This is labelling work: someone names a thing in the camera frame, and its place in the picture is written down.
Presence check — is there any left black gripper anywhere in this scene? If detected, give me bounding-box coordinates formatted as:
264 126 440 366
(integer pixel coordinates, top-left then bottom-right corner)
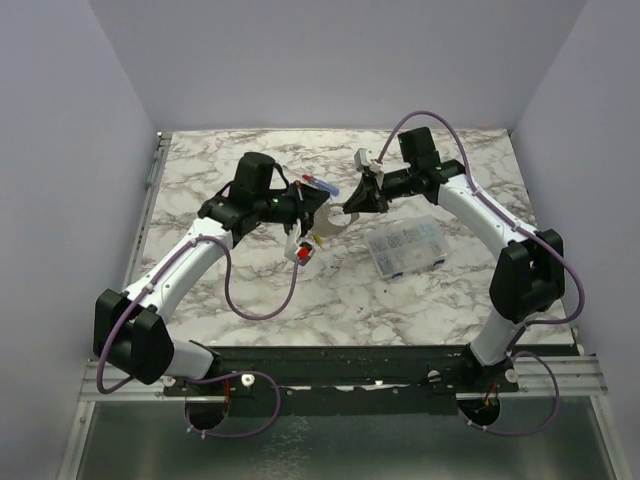
255 181 330 240

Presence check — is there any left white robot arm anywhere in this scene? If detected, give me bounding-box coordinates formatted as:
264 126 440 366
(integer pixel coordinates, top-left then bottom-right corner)
93 152 330 395

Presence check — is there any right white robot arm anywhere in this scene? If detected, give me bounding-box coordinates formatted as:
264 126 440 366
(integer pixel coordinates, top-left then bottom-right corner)
343 127 565 391

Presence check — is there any clear plastic screw box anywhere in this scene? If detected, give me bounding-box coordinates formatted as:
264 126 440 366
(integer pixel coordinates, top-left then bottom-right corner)
365 216 451 279

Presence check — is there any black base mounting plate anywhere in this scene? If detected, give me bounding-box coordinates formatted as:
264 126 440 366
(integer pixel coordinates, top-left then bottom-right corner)
102 343 581 416

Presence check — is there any blue handled screwdriver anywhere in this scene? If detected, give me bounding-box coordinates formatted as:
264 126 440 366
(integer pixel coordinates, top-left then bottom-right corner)
283 165 340 197

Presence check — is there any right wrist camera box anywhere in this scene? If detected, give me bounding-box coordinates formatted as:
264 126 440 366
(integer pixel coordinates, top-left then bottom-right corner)
354 148 384 177

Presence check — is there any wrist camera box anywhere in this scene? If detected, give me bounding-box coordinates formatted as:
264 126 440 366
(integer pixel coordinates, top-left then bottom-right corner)
354 148 384 177
284 221 315 266

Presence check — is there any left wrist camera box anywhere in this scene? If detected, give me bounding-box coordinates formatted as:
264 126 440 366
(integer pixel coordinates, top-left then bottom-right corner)
284 221 315 266

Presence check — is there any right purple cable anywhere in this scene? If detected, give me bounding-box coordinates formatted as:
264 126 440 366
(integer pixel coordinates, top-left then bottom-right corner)
379 110 587 435

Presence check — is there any aluminium rail left side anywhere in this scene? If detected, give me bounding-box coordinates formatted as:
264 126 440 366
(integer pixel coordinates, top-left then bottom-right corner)
116 131 173 293

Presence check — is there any aluminium rail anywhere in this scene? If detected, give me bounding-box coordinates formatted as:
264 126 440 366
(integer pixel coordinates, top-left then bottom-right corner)
79 356 608 402
116 131 173 293

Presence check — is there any aluminium rail front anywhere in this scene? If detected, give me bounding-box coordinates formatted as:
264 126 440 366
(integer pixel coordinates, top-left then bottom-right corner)
79 356 608 402

